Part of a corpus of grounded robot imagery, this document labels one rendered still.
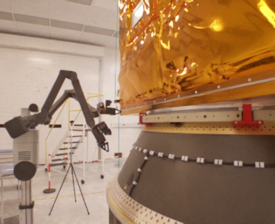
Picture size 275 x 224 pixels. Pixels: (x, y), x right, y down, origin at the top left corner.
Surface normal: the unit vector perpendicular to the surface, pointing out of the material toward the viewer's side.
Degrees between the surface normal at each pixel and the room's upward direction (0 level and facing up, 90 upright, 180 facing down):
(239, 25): 91
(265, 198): 62
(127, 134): 90
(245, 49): 92
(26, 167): 90
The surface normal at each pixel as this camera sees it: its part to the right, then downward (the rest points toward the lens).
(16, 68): 0.40, -0.06
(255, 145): -0.38, -0.52
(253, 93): -0.92, -0.03
